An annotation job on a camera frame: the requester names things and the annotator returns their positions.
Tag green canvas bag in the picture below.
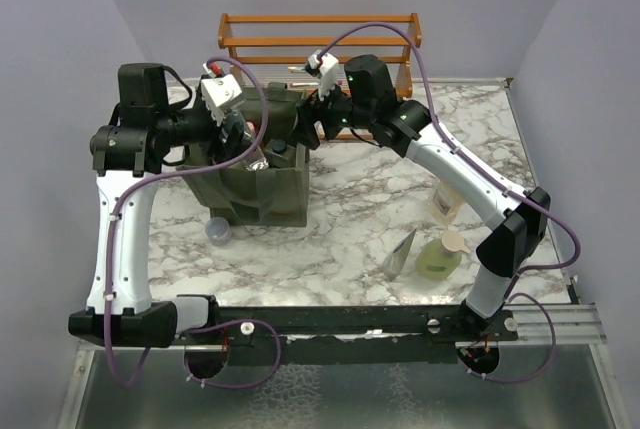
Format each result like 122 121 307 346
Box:
182 82 309 227

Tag clear square bottle black caps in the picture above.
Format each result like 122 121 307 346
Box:
265 139 296 169

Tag amber mouthwash bottle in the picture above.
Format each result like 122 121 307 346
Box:
429 181 465 226

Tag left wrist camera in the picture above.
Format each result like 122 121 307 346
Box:
200 63 245 127

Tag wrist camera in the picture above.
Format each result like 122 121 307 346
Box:
304 50 339 101
200 63 245 127

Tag purple cable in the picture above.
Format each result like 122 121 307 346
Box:
319 22 584 384
102 56 284 391

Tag green soap pump dispenser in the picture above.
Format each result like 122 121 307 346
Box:
415 230 470 281

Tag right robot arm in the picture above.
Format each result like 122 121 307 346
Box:
292 53 551 340

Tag magenta marker pen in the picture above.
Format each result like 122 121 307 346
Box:
287 80 344 88

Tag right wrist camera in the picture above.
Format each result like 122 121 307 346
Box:
304 50 339 101

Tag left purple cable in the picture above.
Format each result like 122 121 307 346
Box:
102 56 284 391

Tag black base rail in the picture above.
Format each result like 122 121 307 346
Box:
175 305 518 377

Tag small blue cup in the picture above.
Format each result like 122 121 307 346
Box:
205 217 231 246

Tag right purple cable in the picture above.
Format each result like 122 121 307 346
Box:
319 22 584 384

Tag wooden shelf rack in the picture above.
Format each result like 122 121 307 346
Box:
218 13 431 152

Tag silver foil pouch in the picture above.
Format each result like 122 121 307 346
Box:
382 229 417 280

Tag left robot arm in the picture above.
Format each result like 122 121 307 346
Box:
68 62 243 348

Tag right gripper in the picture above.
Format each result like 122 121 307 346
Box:
288 75 372 151

